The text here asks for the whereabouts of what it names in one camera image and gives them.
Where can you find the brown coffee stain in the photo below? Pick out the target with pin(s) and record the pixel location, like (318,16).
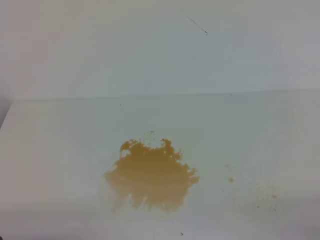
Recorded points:
(150,177)

